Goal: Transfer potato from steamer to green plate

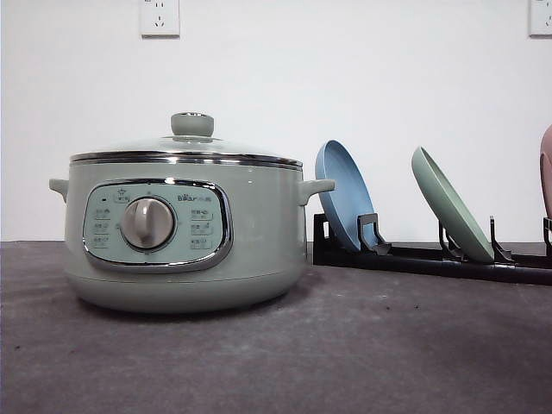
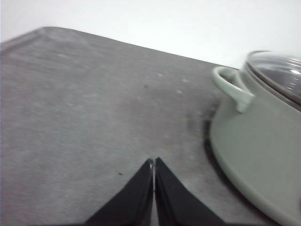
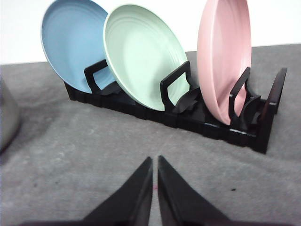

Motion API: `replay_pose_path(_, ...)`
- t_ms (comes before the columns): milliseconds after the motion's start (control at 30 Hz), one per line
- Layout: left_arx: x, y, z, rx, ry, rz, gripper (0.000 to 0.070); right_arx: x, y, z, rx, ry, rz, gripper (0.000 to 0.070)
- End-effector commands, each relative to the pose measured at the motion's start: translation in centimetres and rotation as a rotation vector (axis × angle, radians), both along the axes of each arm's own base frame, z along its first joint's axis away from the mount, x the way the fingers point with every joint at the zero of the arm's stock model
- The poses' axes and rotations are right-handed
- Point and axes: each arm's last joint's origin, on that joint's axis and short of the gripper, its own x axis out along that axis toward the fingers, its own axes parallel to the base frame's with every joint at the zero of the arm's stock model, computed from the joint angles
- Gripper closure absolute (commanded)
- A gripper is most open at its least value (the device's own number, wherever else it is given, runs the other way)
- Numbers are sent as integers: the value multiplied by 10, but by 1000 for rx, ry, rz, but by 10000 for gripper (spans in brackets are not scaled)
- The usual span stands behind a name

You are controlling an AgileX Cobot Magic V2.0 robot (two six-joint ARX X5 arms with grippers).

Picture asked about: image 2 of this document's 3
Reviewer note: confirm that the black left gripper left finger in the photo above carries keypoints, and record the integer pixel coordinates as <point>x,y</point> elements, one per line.
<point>133,206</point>

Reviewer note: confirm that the glass steamer lid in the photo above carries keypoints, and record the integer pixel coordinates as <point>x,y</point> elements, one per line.
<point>281,71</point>

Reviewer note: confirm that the green electric steamer pot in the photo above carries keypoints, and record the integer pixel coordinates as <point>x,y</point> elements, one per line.
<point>258,151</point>

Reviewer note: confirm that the grey table mat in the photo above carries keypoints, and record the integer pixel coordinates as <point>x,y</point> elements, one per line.
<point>80,117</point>

